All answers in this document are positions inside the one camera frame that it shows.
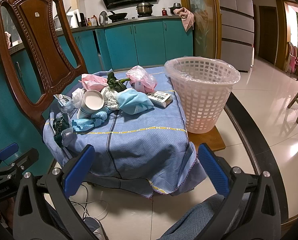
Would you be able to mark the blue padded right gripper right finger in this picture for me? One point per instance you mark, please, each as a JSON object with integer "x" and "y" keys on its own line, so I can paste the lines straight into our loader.
{"x": 250, "y": 209}

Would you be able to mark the teal knitted rag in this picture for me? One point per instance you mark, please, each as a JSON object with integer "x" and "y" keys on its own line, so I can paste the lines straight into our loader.
{"x": 86, "y": 124}

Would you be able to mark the blue checkered cloth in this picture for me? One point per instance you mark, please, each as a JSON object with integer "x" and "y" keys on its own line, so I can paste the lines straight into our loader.
{"x": 145, "y": 153}

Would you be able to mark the green leafy vegetable scrap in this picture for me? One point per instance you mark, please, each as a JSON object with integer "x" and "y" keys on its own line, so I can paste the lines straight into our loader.
{"x": 115, "y": 84}

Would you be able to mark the red bottle on counter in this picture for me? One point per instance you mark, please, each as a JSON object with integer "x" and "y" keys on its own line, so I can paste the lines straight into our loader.
{"x": 164, "y": 12}

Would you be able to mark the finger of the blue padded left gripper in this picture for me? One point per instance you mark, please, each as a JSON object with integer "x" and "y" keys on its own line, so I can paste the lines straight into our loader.
{"x": 8, "y": 151}

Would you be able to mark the silver foil wrapper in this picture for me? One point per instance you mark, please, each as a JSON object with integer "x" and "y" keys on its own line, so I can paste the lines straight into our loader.
{"x": 65, "y": 103}

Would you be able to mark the teal kitchen cabinets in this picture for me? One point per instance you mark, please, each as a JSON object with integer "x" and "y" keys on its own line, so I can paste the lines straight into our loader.
{"x": 143, "y": 41}

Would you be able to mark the white paper cup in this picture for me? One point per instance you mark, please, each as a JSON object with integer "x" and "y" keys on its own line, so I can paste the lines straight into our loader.
{"x": 92, "y": 102}

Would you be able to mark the steel cooking pot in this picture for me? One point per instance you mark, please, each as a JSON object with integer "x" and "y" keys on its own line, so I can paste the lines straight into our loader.
{"x": 144, "y": 9}

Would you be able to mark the pink paper wrapper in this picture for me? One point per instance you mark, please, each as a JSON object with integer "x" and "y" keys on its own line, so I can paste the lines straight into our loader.
{"x": 93, "y": 82}

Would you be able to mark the white plastic waste basket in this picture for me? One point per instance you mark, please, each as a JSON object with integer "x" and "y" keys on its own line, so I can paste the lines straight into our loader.
{"x": 204, "y": 86}

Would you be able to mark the wooden board under basket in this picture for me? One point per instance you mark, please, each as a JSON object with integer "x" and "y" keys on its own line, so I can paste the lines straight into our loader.
{"x": 212, "y": 138}

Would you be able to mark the white tissue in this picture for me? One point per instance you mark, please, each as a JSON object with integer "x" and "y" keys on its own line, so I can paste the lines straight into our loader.
{"x": 110, "y": 98}

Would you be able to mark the silver refrigerator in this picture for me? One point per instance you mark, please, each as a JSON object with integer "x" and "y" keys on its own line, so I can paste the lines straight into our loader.
{"x": 237, "y": 33}

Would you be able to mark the pink hanging towel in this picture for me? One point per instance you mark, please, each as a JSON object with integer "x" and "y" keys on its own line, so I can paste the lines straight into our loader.
{"x": 186, "y": 16}

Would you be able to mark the carved wooden chair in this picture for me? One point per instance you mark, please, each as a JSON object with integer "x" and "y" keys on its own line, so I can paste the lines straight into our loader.
{"x": 33, "y": 20}

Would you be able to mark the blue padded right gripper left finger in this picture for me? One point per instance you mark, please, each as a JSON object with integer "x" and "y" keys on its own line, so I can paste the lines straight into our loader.
{"x": 43, "y": 209}

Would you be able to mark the white medicine box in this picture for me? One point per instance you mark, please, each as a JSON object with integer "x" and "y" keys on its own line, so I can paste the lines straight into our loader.
{"x": 160, "y": 99}

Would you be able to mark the pink plastic bag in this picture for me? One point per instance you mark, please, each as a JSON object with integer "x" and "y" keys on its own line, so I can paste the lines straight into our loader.
{"x": 141, "y": 80}

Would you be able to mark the black wok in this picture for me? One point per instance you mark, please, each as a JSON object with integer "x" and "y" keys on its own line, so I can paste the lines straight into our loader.
{"x": 115, "y": 17}

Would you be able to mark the light blue face mask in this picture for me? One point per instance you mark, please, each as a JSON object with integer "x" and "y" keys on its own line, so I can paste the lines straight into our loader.
{"x": 132, "y": 102}

